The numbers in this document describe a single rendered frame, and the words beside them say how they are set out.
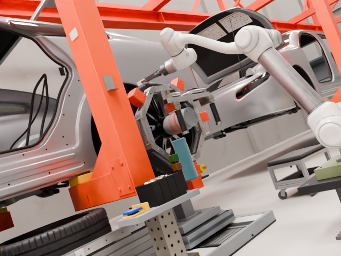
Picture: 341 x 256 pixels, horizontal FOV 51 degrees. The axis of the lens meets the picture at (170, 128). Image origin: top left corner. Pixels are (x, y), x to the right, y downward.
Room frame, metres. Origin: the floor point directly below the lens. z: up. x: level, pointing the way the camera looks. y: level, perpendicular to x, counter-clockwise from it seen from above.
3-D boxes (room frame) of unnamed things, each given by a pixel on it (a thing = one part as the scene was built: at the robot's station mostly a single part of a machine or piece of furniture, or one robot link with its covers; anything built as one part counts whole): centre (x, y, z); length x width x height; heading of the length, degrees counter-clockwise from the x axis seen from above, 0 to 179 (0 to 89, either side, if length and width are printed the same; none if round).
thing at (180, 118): (2.07, -0.07, 0.83); 0.04 x 0.04 x 0.16
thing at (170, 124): (2.30, -0.07, 0.85); 0.21 x 0.14 x 0.14; 46
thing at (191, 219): (2.47, 0.10, 0.32); 0.40 x 0.30 x 0.28; 136
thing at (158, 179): (1.80, 0.15, 0.51); 0.20 x 0.14 x 0.13; 133
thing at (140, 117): (2.35, -0.02, 0.85); 0.54 x 0.07 x 0.54; 136
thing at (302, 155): (3.07, -0.93, 0.17); 0.43 x 0.36 x 0.34; 126
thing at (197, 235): (2.49, 0.08, 0.13); 0.50 x 0.36 x 0.10; 136
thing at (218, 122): (2.31, -0.31, 0.83); 0.04 x 0.04 x 0.16
